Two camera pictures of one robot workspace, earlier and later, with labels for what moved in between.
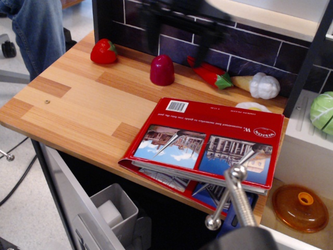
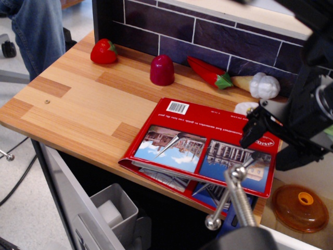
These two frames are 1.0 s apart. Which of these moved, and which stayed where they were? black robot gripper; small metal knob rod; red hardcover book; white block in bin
Moved: black robot gripper
Stayed: red hardcover book; small metal knob rod; white block in bin
